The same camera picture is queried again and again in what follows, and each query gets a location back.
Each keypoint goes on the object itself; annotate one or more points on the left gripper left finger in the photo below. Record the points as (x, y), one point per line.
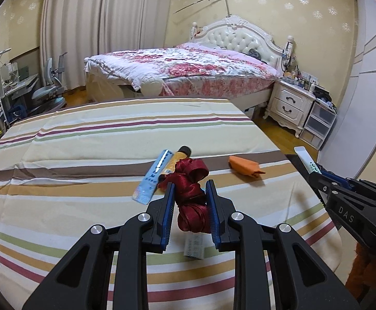
(106, 262)

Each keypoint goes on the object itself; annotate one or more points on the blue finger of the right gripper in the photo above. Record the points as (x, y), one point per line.
(336, 178)

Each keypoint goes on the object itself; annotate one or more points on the white green tube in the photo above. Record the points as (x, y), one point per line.
(306, 159)

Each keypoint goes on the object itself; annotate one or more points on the orange paper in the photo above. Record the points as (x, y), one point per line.
(245, 167)

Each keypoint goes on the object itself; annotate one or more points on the blue sachet packet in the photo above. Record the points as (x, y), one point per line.
(152, 180)

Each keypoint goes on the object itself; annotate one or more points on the dark red ribbon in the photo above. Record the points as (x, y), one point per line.
(188, 194)

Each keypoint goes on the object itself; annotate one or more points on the plastic drawer unit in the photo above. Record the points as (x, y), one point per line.
(318, 124)

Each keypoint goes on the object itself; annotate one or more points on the white wardrobe door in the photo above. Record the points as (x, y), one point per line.
(352, 142)

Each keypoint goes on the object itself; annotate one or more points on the white nightstand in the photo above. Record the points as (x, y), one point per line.
(289, 106)

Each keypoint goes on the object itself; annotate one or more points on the striped bed sheet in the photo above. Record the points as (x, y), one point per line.
(64, 172)

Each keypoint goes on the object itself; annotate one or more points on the white tufted bed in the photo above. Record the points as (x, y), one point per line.
(231, 33)

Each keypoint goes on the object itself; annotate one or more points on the pink floral quilt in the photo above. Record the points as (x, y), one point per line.
(139, 67)

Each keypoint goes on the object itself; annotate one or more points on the grey desk chair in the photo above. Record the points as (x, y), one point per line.
(50, 97)

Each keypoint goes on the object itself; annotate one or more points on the study desk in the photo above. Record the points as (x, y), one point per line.
(12, 88)

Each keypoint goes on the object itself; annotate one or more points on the beige curtains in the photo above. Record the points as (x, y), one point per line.
(78, 29)

